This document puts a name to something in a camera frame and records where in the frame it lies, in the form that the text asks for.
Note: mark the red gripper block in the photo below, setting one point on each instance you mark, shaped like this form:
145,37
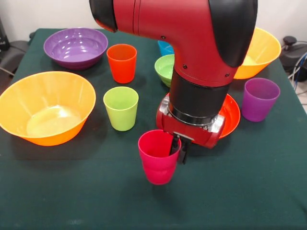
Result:
196,136

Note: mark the pink plastic cup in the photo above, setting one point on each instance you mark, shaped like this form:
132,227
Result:
156,170

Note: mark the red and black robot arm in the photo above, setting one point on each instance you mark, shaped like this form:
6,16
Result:
180,24

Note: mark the dark green table cloth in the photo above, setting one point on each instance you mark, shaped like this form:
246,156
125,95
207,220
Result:
153,203

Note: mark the red plastic bowl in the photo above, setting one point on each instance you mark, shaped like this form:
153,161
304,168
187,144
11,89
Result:
231,115

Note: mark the green plastic cup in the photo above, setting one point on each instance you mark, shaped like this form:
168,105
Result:
121,112

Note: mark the green plastic bowl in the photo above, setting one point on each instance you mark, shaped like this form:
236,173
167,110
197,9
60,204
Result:
163,69

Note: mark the purple plastic cup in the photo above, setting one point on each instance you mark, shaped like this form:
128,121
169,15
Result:
260,103

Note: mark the red plastic cup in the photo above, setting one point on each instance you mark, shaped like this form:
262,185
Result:
121,67

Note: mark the blue plastic bowl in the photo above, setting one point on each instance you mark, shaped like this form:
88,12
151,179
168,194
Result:
164,49

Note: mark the large orange plastic bowl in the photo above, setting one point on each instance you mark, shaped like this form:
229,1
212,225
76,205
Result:
45,107
263,52

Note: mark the purple plastic bowl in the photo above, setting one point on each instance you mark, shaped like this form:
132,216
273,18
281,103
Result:
75,52

